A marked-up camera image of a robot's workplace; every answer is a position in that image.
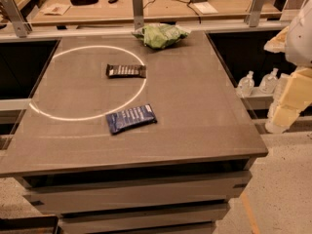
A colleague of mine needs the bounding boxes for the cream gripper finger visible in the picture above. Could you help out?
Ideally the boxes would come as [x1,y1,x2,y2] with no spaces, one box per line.
[263,26,289,53]
[265,67,312,134]

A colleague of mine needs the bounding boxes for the chocolate rxbar dark wrapper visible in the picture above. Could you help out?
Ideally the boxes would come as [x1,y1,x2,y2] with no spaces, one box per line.
[106,64,146,78]

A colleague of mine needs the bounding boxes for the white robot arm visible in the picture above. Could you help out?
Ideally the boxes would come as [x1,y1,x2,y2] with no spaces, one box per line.
[264,0,312,134]

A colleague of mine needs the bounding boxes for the blueberry rxbar blue wrapper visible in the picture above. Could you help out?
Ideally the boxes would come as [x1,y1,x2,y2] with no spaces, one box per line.
[105,104,157,135]

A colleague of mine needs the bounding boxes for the white paper sheet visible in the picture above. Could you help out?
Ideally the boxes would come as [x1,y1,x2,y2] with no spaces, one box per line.
[194,2,217,15]

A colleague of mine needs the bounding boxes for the green chip bag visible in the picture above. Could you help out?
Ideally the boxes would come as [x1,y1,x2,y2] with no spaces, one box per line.
[133,23,190,50]

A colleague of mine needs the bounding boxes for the lower grey drawer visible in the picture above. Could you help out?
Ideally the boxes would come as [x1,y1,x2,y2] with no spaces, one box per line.
[59,204,229,234]

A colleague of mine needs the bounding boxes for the grey drawer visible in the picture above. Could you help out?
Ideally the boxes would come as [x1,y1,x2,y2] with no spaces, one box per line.
[24,171,252,215]
[59,204,229,234]

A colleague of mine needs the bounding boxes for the small black device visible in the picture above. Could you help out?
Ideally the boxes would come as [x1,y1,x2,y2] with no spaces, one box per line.
[108,0,118,4]

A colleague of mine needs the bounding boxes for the black oblong object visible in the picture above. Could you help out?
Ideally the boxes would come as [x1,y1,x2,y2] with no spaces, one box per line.
[70,0,98,6]

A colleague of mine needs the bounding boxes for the paper packet on desk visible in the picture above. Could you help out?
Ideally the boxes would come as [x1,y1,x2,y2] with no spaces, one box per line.
[43,4,70,16]

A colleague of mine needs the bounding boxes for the upper grey drawer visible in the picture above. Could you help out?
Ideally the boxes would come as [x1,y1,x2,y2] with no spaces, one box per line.
[24,171,252,215]

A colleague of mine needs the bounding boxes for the grey metal bracket right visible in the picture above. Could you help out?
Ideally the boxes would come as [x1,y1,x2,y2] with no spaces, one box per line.
[245,0,265,27]

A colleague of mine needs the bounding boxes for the grey metal bracket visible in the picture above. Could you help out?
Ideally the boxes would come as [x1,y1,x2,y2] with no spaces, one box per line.
[245,0,265,27]
[132,0,144,29]
[0,0,32,38]

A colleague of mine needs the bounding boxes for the grey metal bracket middle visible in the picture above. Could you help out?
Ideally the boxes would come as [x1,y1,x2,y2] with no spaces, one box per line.
[132,0,144,29]

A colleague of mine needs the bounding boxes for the grey metal bracket left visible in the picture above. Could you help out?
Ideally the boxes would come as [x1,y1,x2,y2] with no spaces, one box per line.
[0,0,32,38]

